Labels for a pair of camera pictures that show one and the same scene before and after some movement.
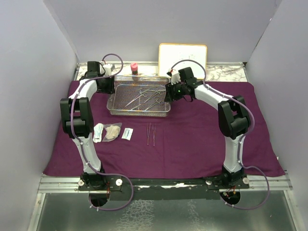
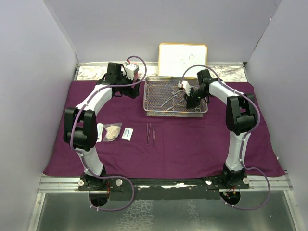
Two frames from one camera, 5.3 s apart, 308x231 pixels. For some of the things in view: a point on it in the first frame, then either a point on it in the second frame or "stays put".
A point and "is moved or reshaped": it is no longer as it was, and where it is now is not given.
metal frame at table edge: x=126 y=189 stays put
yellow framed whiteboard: x=179 y=56 stays put
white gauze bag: x=113 y=131 stays put
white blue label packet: x=127 y=133 stays put
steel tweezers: x=154 y=134 stays put
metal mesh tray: x=139 y=96 is moved or reshaped
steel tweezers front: x=148 y=133 stays put
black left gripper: x=110 y=89 to x=131 y=92
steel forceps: x=145 y=95 is moved or reshaped
